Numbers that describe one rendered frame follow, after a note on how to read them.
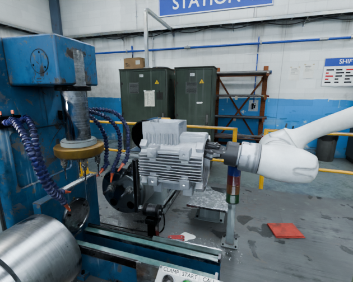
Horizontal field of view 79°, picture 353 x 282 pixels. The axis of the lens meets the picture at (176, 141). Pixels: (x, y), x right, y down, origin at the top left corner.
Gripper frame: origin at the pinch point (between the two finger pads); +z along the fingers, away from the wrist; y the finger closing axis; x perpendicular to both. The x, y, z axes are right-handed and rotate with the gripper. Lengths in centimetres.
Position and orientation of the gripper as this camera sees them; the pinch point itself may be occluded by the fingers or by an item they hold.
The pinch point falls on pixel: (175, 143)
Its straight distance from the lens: 70.4
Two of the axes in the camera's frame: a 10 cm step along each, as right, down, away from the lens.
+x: -1.0, 9.6, 2.6
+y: -3.1, 2.2, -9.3
